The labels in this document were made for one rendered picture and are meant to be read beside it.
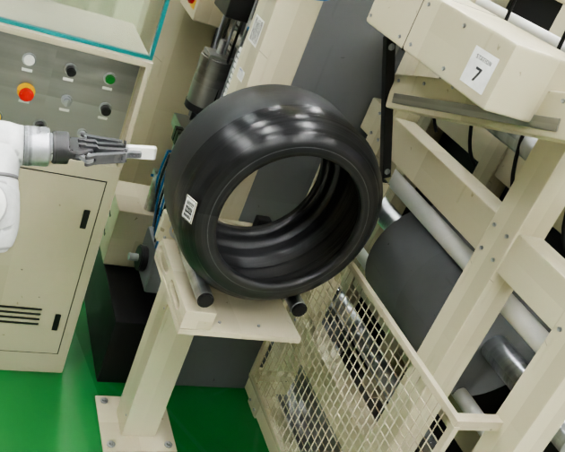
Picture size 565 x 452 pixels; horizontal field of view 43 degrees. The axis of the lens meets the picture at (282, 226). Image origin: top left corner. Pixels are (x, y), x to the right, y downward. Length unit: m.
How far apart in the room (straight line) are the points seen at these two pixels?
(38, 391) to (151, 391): 0.45
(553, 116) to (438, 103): 0.39
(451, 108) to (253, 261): 0.72
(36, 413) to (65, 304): 0.39
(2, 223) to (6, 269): 0.98
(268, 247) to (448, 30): 0.83
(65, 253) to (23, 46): 0.71
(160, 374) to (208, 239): 0.88
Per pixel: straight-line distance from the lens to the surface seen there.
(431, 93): 1.94
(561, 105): 1.60
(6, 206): 1.59
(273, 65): 2.01
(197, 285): 1.89
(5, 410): 2.73
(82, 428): 2.72
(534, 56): 1.58
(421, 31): 1.81
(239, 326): 2.00
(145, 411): 2.64
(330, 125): 1.74
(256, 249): 2.13
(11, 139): 1.65
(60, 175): 2.39
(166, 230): 2.14
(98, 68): 2.31
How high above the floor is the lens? 1.92
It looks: 25 degrees down
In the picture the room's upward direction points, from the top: 23 degrees clockwise
